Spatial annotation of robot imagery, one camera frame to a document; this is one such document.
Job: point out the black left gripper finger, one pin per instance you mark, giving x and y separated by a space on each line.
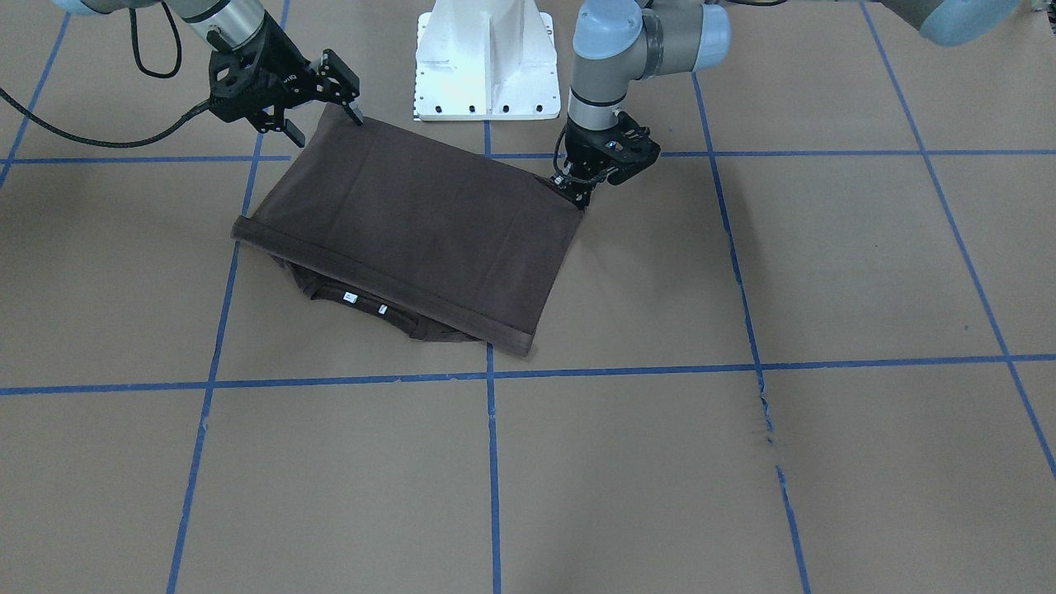
577 182

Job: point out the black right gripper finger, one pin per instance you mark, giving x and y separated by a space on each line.
337 84
274 120

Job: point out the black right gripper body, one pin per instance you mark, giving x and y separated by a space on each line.
285 73

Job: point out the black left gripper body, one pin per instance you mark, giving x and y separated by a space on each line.
586 141

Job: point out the brown t-shirt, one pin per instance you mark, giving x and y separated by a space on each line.
444 244

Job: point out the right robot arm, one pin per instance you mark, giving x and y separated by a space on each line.
223 25

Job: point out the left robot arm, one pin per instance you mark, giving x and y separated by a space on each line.
616 43

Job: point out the white pedestal column base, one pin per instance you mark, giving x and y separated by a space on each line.
486 60

